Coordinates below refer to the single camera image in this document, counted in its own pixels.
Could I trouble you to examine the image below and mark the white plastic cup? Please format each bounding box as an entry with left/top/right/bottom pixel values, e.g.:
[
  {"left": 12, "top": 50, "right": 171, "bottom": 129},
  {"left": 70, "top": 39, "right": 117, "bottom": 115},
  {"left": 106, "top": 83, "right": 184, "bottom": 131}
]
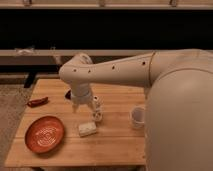
[{"left": 130, "top": 106, "right": 145, "bottom": 129}]

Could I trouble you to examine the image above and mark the red chili pepper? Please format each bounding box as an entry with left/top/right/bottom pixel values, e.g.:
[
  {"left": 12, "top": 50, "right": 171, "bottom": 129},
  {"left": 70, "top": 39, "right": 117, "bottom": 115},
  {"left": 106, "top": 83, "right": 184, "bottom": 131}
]
[{"left": 27, "top": 97, "right": 49, "bottom": 108}]

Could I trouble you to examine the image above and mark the long wooden shelf rail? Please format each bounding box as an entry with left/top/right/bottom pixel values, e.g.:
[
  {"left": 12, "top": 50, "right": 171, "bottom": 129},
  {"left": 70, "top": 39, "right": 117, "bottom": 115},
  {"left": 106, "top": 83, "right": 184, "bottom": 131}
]
[{"left": 0, "top": 49, "right": 148, "bottom": 65}]

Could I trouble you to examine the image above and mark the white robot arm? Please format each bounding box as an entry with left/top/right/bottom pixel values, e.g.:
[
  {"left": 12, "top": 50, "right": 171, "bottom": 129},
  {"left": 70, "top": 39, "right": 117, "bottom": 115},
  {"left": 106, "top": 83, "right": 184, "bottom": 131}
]
[{"left": 59, "top": 49, "right": 213, "bottom": 171}]

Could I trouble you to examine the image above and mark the white sponge block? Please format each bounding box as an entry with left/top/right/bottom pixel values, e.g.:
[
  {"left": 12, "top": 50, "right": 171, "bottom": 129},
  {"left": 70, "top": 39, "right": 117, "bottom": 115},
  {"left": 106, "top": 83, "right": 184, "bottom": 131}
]
[{"left": 78, "top": 122, "right": 97, "bottom": 137}]

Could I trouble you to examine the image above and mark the orange ceramic bowl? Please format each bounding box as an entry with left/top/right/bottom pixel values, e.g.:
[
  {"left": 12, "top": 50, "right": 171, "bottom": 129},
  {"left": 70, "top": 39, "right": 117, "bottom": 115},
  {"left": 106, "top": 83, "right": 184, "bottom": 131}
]
[{"left": 25, "top": 116, "right": 65, "bottom": 154}]

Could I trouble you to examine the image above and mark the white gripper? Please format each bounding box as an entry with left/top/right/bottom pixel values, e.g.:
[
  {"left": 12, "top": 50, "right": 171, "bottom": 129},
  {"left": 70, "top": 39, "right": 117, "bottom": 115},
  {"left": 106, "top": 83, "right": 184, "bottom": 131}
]
[{"left": 71, "top": 83, "right": 96, "bottom": 113}]

